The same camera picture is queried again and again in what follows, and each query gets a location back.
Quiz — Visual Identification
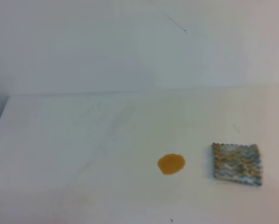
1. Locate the blue and tan striped rag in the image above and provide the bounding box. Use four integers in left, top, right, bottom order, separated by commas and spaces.
211, 143, 263, 187

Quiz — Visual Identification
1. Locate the orange-brown coffee stain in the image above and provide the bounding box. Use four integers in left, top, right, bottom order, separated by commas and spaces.
157, 154, 186, 175

